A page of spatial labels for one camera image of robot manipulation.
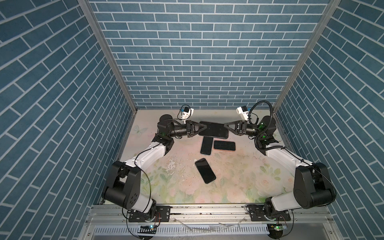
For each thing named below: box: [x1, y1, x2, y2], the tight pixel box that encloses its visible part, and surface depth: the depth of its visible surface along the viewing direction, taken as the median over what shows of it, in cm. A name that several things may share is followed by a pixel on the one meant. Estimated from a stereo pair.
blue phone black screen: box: [200, 136, 214, 156], surface depth 101 cm
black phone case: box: [198, 121, 229, 139], surface depth 72 cm
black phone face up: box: [195, 158, 217, 184], surface depth 92 cm
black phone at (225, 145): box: [214, 140, 236, 151], surface depth 102 cm
